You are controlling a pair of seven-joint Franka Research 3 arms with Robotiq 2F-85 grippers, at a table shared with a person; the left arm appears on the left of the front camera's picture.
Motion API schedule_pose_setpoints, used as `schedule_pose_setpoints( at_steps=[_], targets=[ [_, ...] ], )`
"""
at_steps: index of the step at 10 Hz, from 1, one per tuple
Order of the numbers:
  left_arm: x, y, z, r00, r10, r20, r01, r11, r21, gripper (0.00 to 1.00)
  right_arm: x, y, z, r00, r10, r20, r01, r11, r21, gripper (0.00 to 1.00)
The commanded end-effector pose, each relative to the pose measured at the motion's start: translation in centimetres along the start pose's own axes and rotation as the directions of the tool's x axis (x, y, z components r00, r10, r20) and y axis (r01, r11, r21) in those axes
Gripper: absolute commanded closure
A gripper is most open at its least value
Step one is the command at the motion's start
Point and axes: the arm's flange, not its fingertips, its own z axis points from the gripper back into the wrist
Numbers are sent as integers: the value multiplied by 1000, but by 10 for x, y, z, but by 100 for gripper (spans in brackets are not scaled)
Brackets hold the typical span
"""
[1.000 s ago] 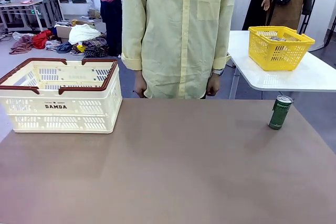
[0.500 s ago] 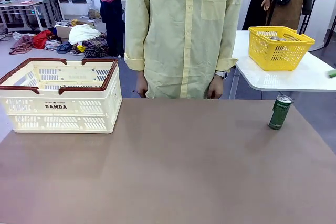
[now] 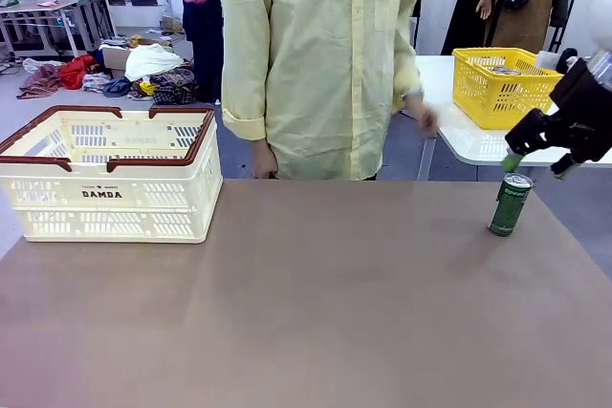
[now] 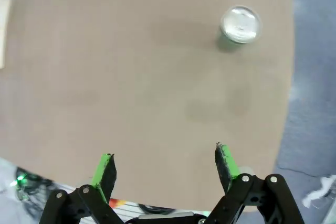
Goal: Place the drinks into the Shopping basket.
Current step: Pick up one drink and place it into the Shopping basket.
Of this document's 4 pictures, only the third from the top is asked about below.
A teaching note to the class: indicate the person in black dress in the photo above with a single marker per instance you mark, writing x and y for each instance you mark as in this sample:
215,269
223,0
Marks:
466,26

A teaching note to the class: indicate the open cardboard box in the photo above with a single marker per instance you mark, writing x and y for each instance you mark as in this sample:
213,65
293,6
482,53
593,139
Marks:
112,57

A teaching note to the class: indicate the brown leather apron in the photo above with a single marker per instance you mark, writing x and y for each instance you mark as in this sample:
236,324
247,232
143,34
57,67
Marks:
523,11

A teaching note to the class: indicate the person in pink top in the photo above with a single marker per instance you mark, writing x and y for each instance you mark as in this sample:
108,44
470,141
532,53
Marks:
201,35

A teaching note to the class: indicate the dark patterned cloth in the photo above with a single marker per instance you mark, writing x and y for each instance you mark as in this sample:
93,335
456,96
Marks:
174,85

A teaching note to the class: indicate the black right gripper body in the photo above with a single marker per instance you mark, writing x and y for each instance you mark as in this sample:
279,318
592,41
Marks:
585,116

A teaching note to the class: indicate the red cloth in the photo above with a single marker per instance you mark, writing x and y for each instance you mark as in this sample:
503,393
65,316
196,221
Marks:
76,72

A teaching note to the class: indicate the black metal stand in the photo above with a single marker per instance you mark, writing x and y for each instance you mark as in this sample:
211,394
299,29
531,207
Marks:
571,6

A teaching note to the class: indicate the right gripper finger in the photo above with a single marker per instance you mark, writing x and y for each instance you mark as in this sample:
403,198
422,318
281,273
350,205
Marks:
565,165
531,133

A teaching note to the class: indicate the yellow plastic basket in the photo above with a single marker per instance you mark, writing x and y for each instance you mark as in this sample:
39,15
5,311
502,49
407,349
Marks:
492,102

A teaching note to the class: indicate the white cloth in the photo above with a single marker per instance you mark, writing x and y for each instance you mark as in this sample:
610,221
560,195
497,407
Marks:
150,61

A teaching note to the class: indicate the blue cloth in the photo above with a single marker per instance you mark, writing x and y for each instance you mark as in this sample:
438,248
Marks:
116,88

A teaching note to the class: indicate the small cardboard box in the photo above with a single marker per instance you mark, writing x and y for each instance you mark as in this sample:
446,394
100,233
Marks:
171,26

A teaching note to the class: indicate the person's right forearm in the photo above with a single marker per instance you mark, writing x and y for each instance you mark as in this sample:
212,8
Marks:
261,146

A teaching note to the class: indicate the person's right hand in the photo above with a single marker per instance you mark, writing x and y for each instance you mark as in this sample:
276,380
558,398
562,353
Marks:
265,166

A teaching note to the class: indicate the person in yellow shirt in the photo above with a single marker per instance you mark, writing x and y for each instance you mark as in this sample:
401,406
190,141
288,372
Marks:
325,69

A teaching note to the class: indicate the person's left hand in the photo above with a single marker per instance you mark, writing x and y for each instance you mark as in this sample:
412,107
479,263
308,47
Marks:
424,116

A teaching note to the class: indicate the cream plastic shopping basket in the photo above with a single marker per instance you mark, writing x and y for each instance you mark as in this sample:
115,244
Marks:
110,217

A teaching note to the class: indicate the plaid cloth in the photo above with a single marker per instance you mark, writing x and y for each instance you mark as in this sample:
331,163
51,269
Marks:
40,83

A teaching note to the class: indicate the white plastic bag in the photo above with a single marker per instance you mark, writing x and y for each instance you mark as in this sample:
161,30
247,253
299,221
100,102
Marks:
36,65

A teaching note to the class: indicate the dark green slim drink can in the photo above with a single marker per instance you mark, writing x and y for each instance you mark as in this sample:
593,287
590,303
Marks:
509,209

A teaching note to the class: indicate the silver topped can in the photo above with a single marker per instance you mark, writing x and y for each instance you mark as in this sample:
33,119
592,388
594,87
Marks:
499,69
514,72

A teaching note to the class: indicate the white side table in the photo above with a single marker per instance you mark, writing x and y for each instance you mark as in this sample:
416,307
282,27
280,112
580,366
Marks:
478,140

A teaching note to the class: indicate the grey workshop table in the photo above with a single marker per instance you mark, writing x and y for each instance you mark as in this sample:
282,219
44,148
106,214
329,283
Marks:
43,4

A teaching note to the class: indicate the white table leg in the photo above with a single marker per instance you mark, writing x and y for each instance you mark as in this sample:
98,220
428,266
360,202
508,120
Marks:
426,159

